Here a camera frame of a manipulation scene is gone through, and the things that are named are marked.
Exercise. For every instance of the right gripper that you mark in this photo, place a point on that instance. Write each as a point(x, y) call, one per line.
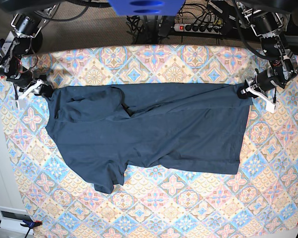
point(38, 86)

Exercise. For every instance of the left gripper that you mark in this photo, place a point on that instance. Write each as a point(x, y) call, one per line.
point(263, 85)

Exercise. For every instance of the dark blue t-shirt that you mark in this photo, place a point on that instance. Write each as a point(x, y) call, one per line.
point(100, 130)

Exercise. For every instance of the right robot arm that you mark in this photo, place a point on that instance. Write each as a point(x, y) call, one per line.
point(25, 38)

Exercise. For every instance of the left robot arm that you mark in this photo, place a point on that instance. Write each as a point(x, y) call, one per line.
point(283, 64)

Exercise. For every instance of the white power strip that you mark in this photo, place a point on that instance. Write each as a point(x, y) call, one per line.
point(197, 28)

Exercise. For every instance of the colourful patterned tablecloth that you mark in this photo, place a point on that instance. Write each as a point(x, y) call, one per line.
point(261, 199)

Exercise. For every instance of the blue clamp front left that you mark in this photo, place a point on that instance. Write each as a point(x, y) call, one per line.
point(27, 224)

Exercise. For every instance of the white wall outlet box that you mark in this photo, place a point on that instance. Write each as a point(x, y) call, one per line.
point(14, 214)

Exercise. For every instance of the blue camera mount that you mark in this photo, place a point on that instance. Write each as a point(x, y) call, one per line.
point(146, 7)

